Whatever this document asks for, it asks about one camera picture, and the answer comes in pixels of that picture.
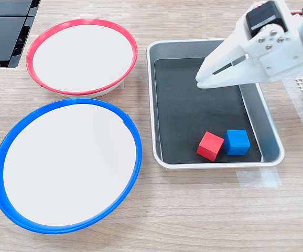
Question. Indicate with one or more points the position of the small blue cube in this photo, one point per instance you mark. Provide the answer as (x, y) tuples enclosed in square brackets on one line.
[(236, 143)]

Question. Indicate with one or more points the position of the steel tray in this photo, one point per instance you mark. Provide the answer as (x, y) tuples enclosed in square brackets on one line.
[(268, 136)]

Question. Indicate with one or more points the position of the black tray mat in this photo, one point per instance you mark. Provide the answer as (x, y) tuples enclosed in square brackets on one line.
[(188, 115)]

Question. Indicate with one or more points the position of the small red cube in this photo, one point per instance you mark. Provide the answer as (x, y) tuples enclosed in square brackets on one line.
[(209, 147)]

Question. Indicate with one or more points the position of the red-rimmed white plate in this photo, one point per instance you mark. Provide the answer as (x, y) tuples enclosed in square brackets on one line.
[(83, 57)]

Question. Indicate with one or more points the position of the blue-rimmed white plate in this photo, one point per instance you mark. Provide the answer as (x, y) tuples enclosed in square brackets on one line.
[(67, 165)]

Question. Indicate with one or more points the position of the black flat device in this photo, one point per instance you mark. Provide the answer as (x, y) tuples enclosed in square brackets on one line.
[(2, 34)]

